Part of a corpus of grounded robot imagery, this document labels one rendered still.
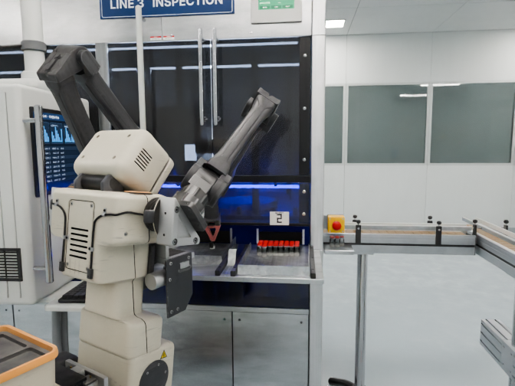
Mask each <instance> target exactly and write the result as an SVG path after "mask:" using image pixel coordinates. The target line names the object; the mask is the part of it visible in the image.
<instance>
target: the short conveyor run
mask: <svg viewBox="0 0 515 386"><path fill-rule="evenodd" d="M353 218H354V220H353V222H345V232H344V233H328V230H327V228H324V229H323V244H330V236H334V237H335V236H344V238H343V239H344V245H352V247H353V249H354V253H375V254H441V255H474V256H475V252H476V239H477V238H476V236H475V235H471V234H469V233H468V232H467V231H472V226H467V224H442V223H441V221H437V224H433V221H431V219H432V216H428V219H429V221H427V223H377V222H361V220H356V218H357V215H356V214H354V215H353Z"/></svg>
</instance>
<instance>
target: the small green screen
mask: <svg viewBox="0 0 515 386"><path fill-rule="evenodd" d="M283 22H302V0H251V23H252V24H263V23H283Z"/></svg>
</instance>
